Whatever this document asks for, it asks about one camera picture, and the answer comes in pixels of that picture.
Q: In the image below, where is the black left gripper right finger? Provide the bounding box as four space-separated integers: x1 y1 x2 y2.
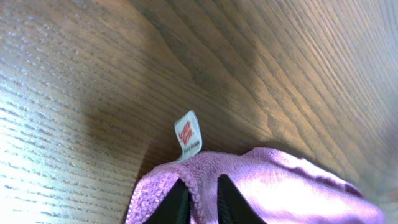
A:
217 174 266 224

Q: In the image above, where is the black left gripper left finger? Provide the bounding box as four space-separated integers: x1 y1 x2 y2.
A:
144 179 190 224

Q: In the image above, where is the purple microfiber cloth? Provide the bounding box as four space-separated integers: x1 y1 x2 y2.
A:
126 111 384 223

